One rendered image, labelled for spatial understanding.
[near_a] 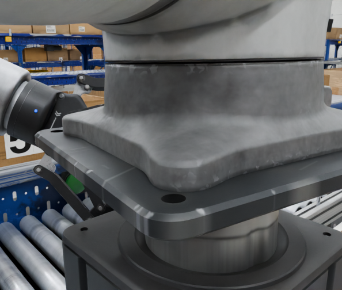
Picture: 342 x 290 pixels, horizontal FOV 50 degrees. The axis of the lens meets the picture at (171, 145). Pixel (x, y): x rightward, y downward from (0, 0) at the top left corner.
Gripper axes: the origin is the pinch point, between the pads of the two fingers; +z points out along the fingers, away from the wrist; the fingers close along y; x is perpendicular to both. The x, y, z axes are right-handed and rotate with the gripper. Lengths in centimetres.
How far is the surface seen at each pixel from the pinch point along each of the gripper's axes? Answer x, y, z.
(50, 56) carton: -971, -222, -216
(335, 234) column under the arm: 21.1, 0.8, 10.8
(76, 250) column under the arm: 17.7, 9.9, -7.9
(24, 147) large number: -68, 6, -29
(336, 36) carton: -935, -651, 520
